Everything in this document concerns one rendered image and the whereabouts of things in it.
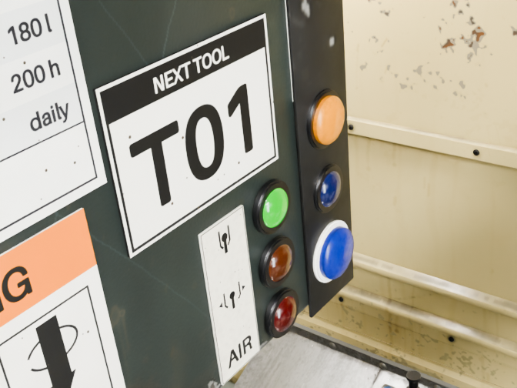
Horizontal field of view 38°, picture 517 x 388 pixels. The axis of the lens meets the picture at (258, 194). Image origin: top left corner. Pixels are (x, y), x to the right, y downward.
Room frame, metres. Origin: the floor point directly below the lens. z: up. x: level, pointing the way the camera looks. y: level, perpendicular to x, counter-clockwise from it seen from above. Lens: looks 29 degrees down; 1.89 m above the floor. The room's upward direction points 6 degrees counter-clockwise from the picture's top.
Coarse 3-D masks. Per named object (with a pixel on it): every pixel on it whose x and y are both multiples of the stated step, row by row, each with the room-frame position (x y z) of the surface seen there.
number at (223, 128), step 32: (256, 64) 0.32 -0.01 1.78; (192, 96) 0.28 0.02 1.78; (224, 96) 0.30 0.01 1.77; (256, 96) 0.31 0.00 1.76; (192, 128) 0.28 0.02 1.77; (224, 128) 0.30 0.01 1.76; (256, 128) 0.31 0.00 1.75; (192, 160) 0.28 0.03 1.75; (224, 160) 0.29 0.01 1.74; (192, 192) 0.28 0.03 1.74
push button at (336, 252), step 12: (336, 228) 0.35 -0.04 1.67; (336, 240) 0.35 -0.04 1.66; (348, 240) 0.35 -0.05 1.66; (324, 252) 0.34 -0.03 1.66; (336, 252) 0.34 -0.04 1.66; (348, 252) 0.35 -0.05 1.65; (324, 264) 0.34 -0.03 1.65; (336, 264) 0.34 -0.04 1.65; (348, 264) 0.35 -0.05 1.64; (324, 276) 0.34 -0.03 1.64; (336, 276) 0.34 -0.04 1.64
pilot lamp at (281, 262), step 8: (280, 248) 0.31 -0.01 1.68; (288, 248) 0.32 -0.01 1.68; (272, 256) 0.31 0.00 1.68; (280, 256) 0.31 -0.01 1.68; (288, 256) 0.32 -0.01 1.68; (272, 264) 0.31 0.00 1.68; (280, 264) 0.31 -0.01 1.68; (288, 264) 0.31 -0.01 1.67; (272, 272) 0.31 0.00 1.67; (280, 272) 0.31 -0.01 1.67; (288, 272) 0.32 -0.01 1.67; (272, 280) 0.31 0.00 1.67; (280, 280) 0.31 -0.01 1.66
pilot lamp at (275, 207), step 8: (272, 192) 0.31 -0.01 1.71; (280, 192) 0.32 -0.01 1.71; (272, 200) 0.31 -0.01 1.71; (280, 200) 0.31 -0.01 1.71; (264, 208) 0.31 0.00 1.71; (272, 208) 0.31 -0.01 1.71; (280, 208) 0.31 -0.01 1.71; (264, 216) 0.31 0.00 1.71; (272, 216) 0.31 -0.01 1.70; (280, 216) 0.31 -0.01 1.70; (272, 224) 0.31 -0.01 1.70
